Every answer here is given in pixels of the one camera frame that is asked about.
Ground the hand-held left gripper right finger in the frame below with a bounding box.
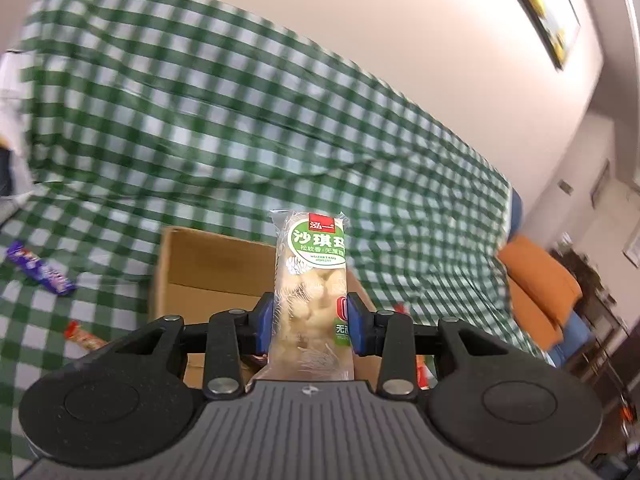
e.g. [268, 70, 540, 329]
[345, 292, 522, 401]

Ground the purple snack packet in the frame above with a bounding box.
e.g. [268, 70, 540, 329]
[5, 241, 77, 296]

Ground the orange-red snack packet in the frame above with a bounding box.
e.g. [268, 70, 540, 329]
[64, 321, 109, 354]

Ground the framed wall picture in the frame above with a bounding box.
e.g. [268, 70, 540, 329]
[491, 0, 582, 71]

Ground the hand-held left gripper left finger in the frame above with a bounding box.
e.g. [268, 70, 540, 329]
[106, 292, 275, 401]

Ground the green label rice cake packet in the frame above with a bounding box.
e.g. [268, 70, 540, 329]
[262, 209, 357, 382]

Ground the green checked blanket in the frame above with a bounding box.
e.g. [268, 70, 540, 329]
[0, 0, 557, 466]

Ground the red snack packet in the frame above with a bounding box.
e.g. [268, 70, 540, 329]
[414, 354, 435, 391]

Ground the brown cardboard box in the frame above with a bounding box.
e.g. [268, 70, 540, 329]
[149, 226, 379, 392]

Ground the orange cushion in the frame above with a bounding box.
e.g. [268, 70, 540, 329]
[497, 233, 584, 352]

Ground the white plastic bag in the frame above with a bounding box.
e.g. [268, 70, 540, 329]
[0, 51, 35, 197]

